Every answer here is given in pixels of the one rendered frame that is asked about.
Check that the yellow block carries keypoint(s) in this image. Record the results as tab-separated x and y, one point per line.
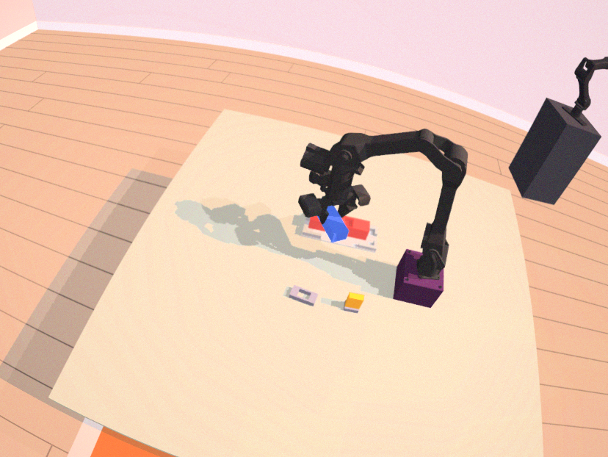
354	300

